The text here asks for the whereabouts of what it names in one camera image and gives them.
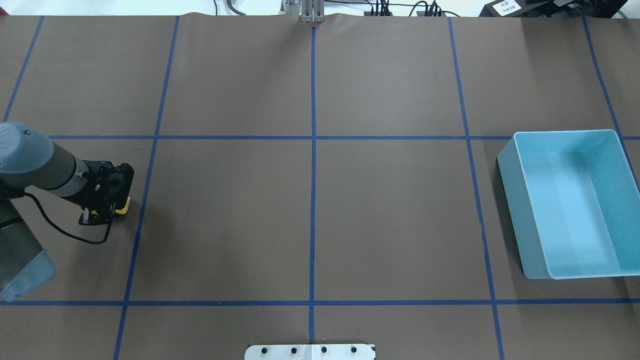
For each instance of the yellow beetle toy car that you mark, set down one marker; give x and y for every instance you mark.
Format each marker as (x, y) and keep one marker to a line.
(122, 208)

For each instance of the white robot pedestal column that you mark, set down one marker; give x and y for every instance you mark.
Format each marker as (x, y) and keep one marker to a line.
(340, 351)

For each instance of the light blue plastic bin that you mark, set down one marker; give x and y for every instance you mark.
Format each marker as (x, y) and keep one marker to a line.
(573, 203)

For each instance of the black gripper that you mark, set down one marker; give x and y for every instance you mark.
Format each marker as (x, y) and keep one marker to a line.
(93, 202)

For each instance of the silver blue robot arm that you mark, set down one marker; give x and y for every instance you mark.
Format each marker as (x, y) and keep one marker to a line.
(31, 159)

